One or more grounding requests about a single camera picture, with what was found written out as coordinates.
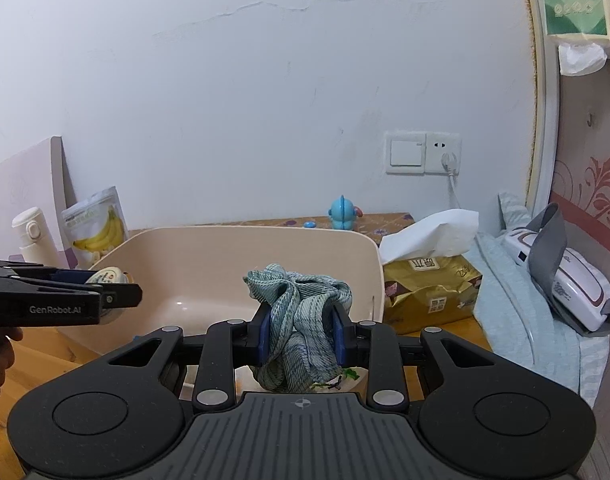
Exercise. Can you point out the blue toy figurine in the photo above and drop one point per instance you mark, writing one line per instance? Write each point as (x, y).
(343, 214)

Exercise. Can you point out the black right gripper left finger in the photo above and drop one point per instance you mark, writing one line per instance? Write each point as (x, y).
(133, 405)

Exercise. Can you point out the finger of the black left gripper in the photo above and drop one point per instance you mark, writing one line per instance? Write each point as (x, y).
(116, 296)
(36, 271)

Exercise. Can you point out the bag of dried herbs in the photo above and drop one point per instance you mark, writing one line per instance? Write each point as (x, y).
(346, 381)

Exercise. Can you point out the hanging green tissue pack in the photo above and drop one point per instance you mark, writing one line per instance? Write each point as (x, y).
(581, 30)

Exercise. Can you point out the banana chips pouch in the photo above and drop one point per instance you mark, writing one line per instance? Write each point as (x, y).
(95, 226)

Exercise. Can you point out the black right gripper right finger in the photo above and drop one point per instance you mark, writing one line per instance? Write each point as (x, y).
(466, 405)

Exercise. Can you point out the white device with grey strap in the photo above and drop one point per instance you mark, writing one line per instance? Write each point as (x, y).
(577, 292)

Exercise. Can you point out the white plug with cable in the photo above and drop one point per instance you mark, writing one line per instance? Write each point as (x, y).
(452, 179)

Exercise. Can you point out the white wall switch socket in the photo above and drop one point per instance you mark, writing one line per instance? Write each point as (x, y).
(422, 152)

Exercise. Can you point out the beige plastic storage bin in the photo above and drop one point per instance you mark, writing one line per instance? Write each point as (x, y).
(192, 276)

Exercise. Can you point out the gold tissue pack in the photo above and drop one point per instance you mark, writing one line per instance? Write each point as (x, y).
(427, 279)

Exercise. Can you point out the light blue bedding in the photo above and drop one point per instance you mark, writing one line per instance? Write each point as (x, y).
(518, 322)

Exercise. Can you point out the green checked cloth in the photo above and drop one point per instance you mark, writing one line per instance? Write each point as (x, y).
(301, 352)

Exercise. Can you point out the white purple board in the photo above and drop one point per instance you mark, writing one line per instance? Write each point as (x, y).
(34, 178)

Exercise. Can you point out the white thermos bottle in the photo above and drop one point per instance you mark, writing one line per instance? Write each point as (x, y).
(35, 241)

